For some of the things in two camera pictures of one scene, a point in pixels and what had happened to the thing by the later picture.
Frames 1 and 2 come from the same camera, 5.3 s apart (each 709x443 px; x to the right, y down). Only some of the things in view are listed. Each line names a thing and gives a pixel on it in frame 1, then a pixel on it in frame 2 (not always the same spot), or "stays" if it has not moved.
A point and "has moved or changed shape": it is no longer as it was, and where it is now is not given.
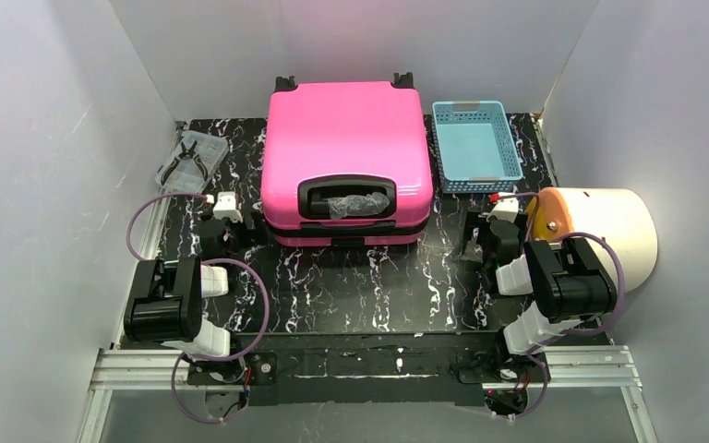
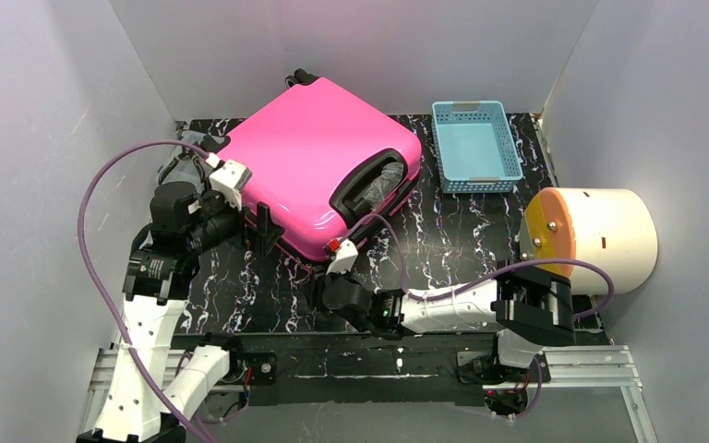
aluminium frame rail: x=588 y=367 stays
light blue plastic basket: x=474 y=149 stays
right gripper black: x=477 y=231 -> x=318 y=283
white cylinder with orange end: x=618 y=225 stays
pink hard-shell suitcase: x=346 y=164 has moved or changed shape
